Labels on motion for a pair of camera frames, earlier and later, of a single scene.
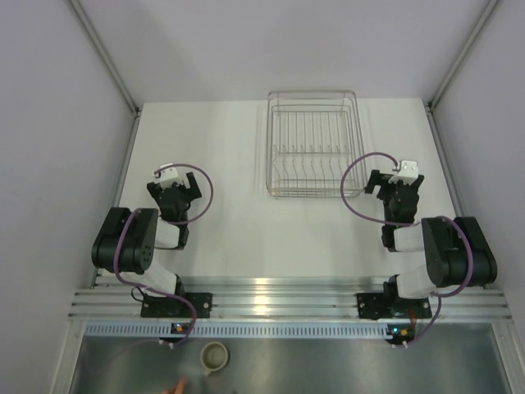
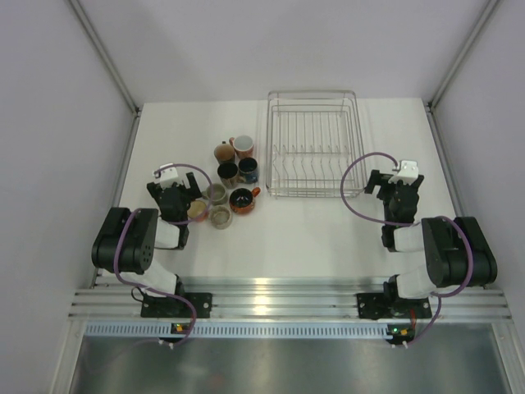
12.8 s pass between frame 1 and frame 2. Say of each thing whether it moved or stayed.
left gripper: stayed
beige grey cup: moved
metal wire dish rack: stayed
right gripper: stayed
